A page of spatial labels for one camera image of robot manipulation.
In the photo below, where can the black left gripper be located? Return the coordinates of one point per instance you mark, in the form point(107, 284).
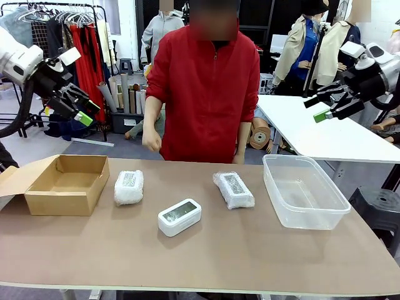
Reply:
point(53, 78)

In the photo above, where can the mannequin with blue shirt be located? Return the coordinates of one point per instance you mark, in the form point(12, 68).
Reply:
point(300, 47)

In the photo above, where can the clear plastic container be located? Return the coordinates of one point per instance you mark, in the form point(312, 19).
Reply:
point(312, 215)

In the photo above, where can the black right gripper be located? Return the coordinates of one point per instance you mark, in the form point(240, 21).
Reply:
point(368, 81)

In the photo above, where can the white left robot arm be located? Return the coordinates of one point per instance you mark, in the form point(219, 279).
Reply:
point(12, 56)

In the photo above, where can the mannequin legs on floor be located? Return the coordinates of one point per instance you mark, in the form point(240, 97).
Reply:
point(134, 129)

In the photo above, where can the grey step stool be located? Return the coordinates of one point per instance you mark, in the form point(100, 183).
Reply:
point(126, 65)

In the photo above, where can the dark grey storage bin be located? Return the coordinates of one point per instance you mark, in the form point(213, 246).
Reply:
point(125, 122)

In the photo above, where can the black hanging garment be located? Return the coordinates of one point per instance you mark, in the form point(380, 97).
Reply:
point(56, 34)

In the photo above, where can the white paper roll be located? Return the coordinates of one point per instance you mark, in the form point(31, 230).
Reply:
point(138, 103)

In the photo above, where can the person's right hand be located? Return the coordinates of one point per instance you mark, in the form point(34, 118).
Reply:
point(151, 143)

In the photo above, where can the tall grey paper roll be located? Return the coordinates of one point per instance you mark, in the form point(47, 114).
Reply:
point(125, 93)

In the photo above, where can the white side table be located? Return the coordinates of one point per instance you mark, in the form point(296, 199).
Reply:
point(312, 137)

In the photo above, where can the bubble-wrapped white clock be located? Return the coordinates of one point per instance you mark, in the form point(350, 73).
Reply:
point(236, 190)
point(128, 187)

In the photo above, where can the cream paper roll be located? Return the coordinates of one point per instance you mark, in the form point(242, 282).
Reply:
point(114, 92)

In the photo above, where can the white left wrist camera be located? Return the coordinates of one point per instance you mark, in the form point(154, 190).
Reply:
point(70, 55)

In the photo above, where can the person's right forearm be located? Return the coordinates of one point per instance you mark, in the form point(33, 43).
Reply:
point(150, 115)

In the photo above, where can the brown paper roll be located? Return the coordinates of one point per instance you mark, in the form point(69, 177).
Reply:
point(132, 101)

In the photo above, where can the red hanging dress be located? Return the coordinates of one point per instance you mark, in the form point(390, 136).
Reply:
point(90, 68)

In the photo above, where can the open brown cardboard box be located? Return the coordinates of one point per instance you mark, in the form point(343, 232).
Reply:
point(56, 200)

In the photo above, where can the mannequin in cream jacket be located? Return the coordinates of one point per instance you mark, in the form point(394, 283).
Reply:
point(331, 53)

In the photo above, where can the metal bar on floor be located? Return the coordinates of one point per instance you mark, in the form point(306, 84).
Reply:
point(93, 142)

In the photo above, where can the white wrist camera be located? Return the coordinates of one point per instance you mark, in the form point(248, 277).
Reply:
point(70, 55)
point(351, 50)

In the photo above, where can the black tripod pole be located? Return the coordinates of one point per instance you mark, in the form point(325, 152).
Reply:
point(315, 62)

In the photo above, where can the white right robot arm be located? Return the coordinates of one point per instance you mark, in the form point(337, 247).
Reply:
point(390, 67)

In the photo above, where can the white computer case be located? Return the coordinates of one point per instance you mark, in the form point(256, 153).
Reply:
point(266, 83)

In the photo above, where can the large brown cardboard spool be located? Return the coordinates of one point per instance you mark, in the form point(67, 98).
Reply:
point(260, 136)

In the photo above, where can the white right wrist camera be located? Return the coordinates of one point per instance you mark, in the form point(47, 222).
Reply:
point(351, 50)

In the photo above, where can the person's left forearm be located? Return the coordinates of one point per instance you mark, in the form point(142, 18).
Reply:
point(242, 137)

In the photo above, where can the cream hanging garment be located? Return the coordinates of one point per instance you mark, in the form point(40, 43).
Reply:
point(103, 40)

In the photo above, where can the black plastic stool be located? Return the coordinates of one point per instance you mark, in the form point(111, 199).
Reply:
point(375, 206)

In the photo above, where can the slanted grey paper roll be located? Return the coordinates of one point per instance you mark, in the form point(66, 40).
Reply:
point(106, 97)

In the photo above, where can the person's left hand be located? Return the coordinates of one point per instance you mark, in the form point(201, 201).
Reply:
point(239, 158)

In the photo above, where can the unwrapped white digital clock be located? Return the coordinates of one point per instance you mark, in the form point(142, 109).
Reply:
point(179, 218)

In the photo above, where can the person in black clothing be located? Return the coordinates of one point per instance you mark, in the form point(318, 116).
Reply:
point(6, 156)

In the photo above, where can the grey hanging garment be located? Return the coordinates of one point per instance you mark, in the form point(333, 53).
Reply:
point(15, 28)

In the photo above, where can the person in red jacket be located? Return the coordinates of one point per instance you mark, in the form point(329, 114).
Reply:
point(203, 93)

